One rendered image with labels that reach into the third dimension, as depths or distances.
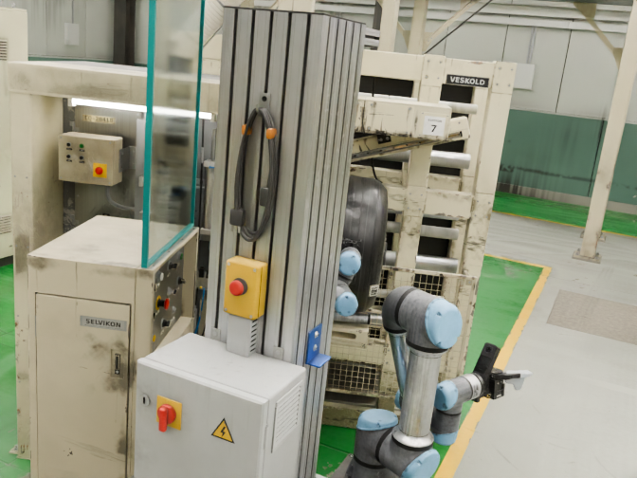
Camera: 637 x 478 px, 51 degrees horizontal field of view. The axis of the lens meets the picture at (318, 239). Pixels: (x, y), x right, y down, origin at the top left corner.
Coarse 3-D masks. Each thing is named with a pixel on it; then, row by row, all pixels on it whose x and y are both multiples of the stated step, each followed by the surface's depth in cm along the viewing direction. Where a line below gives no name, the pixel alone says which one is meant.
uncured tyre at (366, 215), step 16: (352, 176) 279; (352, 192) 266; (368, 192) 267; (384, 192) 273; (352, 208) 261; (368, 208) 261; (384, 208) 265; (352, 224) 258; (368, 224) 258; (384, 224) 262; (368, 240) 257; (384, 240) 263; (368, 256) 258; (368, 272) 259; (352, 288) 263; (368, 288) 263; (368, 304) 273
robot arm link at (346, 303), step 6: (342, 288) 215; (348, 288) 218; (336, 294) 212; (342, 294) 212; (348, 294) 211; (354, 294) 214; (336, 300) 212; (342, 300) 210; (348, 300) 211; (354, 300) 211; (336, 306) 211; (342, 306) 211; (348, 306) 211; (354, 306) 212; (342, 312) 211; (348, 312) 212; (354, 312) 212
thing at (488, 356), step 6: (486, 342) 203; (486, 348) 201; (492, 348) 200; (498, 348) 200; (486, 354) 201; (492, 354) 200; (498, 354) 201; (480, 360) 201; (486, 360) 200; (492, 360) 199; (480, 366) 201; (486, 366) 199; (492, 366) 200; (474, 372) 201; (480, 372) 200; (486, 372) 199; (486, 378) 199
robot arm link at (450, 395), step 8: (440, 384) 190; (448, 384) 190; (456, 384) 191; (464, 384) 192; (440, 392) 189; (448, 392) 188; (456, 392) 189; (464, 392) 191; (472, 392) 193; (440, 400) 189; (448, 400) 187; (456, 400) 188; (464, 400) 192; (440, 408) 189; (448, 408) 189; (456, 408) 190
